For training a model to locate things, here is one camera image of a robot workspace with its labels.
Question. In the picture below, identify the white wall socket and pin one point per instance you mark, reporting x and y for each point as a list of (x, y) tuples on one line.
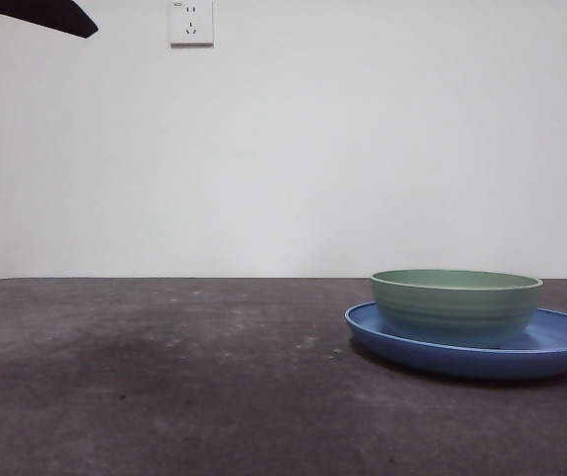
[(192, 25)]

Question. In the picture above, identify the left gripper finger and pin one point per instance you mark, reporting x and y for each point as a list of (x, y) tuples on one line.
[(40, 12)]

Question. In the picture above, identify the green ribbed bowl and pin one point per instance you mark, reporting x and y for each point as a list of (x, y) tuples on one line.
[(454, 317)]

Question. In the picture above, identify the blue shallow plate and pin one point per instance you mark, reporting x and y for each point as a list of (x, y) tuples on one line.
[(462, 363)]

